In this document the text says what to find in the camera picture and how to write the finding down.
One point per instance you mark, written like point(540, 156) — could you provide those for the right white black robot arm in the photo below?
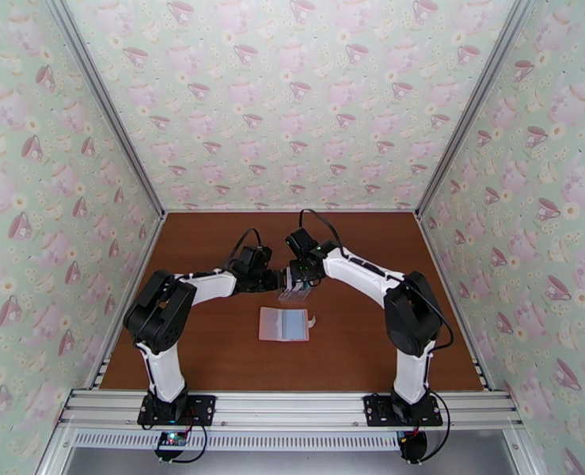
point(411, 369)

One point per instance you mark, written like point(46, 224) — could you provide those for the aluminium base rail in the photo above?
point(292, 409)

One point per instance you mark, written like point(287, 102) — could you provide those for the green circuit board on mount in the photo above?
point(171, 440)

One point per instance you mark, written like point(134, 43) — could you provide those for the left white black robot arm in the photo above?
point(163, 369)

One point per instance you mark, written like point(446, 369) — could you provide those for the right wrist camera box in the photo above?
point(301, 240)

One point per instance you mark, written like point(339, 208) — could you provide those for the black round controller mount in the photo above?
point(413, 446)

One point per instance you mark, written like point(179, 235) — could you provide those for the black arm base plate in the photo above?
point(376, 411)
point(203, 409)

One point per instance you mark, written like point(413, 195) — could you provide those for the clear acrylic card stand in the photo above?
point(292, 298)

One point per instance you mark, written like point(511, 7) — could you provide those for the aluminium frame post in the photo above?
point(104, 100)
point(475, 100)

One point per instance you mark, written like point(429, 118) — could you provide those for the aluminium table end rail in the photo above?
point(292, 211)

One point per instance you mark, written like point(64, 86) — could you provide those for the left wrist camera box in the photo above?
point(256, 256)

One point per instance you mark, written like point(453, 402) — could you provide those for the pink card holder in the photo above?
point(272, 325)

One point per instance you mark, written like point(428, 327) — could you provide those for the blue credit card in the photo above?
point(304, 287)

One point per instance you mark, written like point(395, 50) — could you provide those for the aluminium table side rail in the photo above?
point(143, 261)
point(438, 261)

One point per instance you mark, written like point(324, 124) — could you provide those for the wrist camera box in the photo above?
point(301, 240)
point(256, 256)

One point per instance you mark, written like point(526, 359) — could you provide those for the aluminium frame leg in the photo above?
point(524, 454)
point(54, 454)

